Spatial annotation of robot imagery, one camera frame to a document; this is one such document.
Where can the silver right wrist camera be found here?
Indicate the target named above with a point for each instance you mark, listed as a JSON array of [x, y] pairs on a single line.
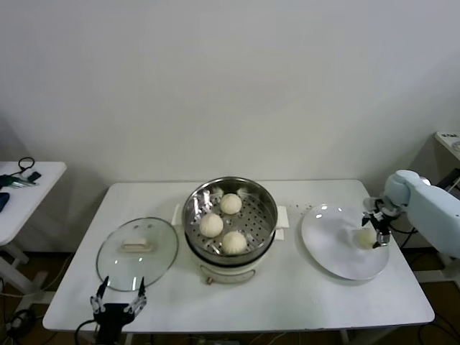
[[372, 203]]

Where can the white steamed baozi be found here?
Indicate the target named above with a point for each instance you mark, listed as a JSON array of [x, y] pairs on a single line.
[[366, 238], [234, 242], [230, 203], [211, 225]]

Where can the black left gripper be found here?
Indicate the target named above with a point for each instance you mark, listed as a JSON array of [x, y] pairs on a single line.
[[111, 316]]

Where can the stainless steel steamer basket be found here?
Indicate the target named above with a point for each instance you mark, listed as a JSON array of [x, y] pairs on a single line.
[[266, 219]]

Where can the white side table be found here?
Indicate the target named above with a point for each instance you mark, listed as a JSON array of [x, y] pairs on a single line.
[[36, 201]]

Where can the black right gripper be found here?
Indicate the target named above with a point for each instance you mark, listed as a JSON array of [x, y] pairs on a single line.
[[381, 223]]

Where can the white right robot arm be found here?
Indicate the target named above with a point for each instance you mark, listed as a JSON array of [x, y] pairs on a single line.
[[431, 208]]

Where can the small black device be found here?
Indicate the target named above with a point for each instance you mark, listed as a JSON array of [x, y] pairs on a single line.
[[35, 176]]

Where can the green hand tool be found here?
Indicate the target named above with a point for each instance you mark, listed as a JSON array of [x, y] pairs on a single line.
[[14, 181]]

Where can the white shelf unit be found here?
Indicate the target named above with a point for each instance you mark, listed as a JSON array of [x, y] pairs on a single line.
[[447, 158]]

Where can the dark blue object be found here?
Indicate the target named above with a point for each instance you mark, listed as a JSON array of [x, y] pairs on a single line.
[[3, 202]]

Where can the white round plate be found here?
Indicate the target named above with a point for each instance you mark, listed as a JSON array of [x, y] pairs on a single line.
[[323, 244]]

